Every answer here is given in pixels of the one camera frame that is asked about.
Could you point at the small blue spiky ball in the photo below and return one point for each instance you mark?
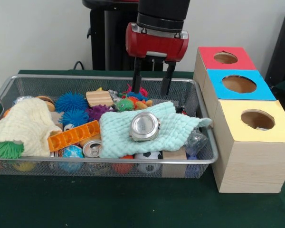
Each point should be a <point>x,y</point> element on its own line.
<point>74,117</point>

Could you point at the green spiky creature toy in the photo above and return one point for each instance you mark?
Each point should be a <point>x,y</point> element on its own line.
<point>124,105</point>

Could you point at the cream knitted cloth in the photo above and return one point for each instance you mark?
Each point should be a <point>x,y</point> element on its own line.
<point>26,123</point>

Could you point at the wooden box with three holes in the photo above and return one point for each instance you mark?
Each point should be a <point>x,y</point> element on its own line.
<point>251,166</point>

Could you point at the crushed silver can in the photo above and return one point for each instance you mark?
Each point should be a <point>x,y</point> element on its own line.
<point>143,126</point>

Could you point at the colourful spotted cloth toy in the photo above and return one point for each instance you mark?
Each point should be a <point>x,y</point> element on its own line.
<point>261,128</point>

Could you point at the silver soda can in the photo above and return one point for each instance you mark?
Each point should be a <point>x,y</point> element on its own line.
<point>91,148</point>

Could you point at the large blue spiky ball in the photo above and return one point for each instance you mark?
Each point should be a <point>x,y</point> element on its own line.
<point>71,102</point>

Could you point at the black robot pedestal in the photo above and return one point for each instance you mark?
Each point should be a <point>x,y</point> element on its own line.
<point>114,35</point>

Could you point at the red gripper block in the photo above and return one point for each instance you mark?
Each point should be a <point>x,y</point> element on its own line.
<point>156,45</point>

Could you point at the ridged wooden block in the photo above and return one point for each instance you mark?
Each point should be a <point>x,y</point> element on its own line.
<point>98,98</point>

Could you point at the orange plastic block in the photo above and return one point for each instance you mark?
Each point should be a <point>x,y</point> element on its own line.
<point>71,136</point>

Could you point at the green spiky ball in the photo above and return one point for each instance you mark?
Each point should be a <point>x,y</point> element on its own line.
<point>9,149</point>

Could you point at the mint knitted cloth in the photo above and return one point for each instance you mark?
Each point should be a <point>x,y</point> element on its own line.
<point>114,133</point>

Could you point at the silver mesh bin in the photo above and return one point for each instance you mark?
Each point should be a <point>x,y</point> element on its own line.
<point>171,114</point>

